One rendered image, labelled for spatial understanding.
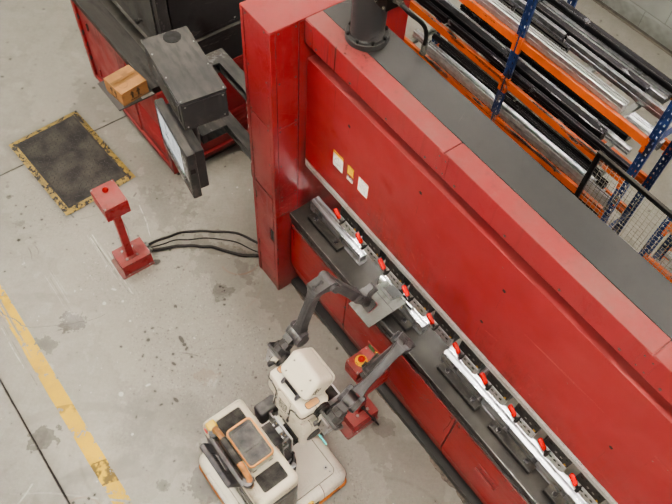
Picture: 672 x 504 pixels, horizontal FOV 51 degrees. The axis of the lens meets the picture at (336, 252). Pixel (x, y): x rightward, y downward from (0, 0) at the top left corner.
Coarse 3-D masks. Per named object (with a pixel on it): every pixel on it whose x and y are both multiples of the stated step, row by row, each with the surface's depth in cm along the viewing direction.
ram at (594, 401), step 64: (320, 64) 337; (320, 128) 365; (384, 128) 317; (384, 192) 342; (448, 192) 299; (448, 256) 321; (512, 256) 283; (512, 320) 303; (576, 320) 269; (512, 384) 331; (576, 384) 286; (640, 384) 256; (576, 448) 312; (640, 448) 272
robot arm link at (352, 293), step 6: (324, 270) 331; (342, 282) 340; (330, 288) 326; (336, 288) 327; (342, 288) 339; (348, 288) 344; (354, 288) 355; (342, 294) 344; (348, 294) 349; (354, 294) 353; (360, 294) 357; (354, 300) 357
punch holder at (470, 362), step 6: (462, 342) 352; (462, 348) 355; (468, 348) 350; (462, 354) 358; (468, 354) 353; (474, 354) 348; (462, 360) 361; (468, 360) 356; (474, 360) 351; (480, 360) 346; (468, 366) 359; (474, 366) 353; (480, 366) 349; (474, 372) 357
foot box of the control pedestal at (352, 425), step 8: (368, 400) 451; (376, 408) 449; (352, 416) 445; (360, 416) 446; (368, 416) 446; (376, 416) 457; (344, 424) 454; (352, 424) 443; (360, 424) 445; (368, 424) 454; (344, 432) 451; (352, 432) 451
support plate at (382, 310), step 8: (376, 296) 392; (384, 296) 392; (352, 304) 388; (384, 304) 389; (392, 304) 390; (400, 304) 390; (360, 312) 386; (376, 312) 386; (384, 312) 387; (368, 320) 383; (376, 320) 384
